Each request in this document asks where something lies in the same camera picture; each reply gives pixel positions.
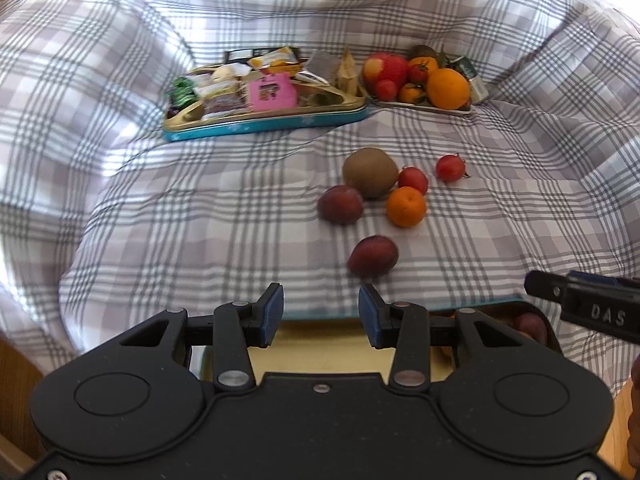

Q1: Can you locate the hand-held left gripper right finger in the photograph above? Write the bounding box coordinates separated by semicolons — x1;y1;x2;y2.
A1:
358;283;536;390

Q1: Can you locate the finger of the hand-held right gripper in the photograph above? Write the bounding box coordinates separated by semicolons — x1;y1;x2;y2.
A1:
569;270;640;290
524;270;576;306

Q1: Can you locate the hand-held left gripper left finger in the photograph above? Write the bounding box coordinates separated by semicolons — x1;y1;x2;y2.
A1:
117;282;284;392

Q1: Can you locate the dark red plum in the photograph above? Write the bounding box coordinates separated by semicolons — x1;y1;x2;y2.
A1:
347;235;400;278
317;185;365;226
515;312;550;343

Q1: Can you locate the gold tin lid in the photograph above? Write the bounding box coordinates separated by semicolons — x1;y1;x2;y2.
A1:
197;299;563;382

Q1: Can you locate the grey plaid blanket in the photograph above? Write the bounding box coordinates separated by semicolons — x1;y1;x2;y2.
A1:
0;0;640;391

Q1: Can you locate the blue snack tin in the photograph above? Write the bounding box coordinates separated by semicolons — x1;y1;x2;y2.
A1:
162;57;368;142

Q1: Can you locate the white plate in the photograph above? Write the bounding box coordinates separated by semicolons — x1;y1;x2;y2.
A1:
367;91;473;117

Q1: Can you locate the brown snack packet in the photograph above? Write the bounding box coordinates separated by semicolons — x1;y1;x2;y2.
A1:
202;92;248;118

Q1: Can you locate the green drink can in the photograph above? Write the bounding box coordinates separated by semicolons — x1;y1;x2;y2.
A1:
452;56;490;106

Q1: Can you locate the big orange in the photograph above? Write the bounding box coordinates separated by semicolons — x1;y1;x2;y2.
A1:
426;67;471;110

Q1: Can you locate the pink snack packet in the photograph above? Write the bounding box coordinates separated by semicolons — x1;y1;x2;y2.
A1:
248;72;299;112

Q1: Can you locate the small mandarin with leaf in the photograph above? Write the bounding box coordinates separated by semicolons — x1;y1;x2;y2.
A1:
398;83;426;105

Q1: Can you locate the tan paper packet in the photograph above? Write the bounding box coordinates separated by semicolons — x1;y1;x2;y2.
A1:
336;50;363;97

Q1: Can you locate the green candy wrapper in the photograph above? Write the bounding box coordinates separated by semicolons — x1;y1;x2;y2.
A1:
171;76;197;106

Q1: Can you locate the red apple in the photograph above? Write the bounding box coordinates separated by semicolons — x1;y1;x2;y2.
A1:
362;52;409;88

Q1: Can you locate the silver foil packet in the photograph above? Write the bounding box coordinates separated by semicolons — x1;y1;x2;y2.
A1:
302;51;341;86

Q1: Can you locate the yellow snack packet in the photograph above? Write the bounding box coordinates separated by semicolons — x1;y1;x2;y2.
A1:
250;46;303;69

